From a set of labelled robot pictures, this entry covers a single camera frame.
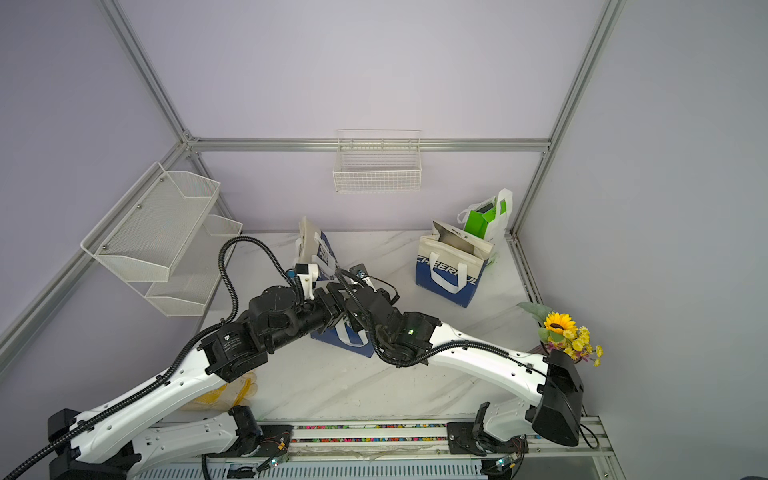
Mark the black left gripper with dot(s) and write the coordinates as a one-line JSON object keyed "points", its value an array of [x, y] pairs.
{"points": [[333, 308]]}

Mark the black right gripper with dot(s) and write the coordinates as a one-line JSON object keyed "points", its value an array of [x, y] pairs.
{"points": [[357, 321]]}

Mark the blue beige bag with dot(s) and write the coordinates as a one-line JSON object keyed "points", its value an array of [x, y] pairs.
{"points": [[450, 263], [313, 247], [344, 337]]}

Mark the green white takeout bag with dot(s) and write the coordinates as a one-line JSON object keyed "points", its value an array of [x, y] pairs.
{"points": [[489, 220]]}

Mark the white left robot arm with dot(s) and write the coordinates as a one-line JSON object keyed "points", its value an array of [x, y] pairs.
{"points": [[99, 443]]}

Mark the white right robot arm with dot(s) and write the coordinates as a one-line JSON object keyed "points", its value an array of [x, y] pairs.
{"points": [[546, 391]]}

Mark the yellow dotted work gloves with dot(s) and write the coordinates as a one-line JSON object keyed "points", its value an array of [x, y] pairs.
{"points": [[238, 393]]}

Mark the white mesh two-tier shelf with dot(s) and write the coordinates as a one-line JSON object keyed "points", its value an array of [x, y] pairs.
{"points": [[162, 239]]}

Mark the sunflower bouquet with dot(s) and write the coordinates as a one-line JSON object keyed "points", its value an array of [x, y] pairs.
{"points": [[559, 332]]}

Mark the white wire wall basket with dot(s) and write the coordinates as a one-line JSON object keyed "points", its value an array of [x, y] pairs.
{"points": [[377, 161]]}

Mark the aluminium frame profiles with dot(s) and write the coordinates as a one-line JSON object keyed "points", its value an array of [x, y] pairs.
{"points": [[37, 315]]}

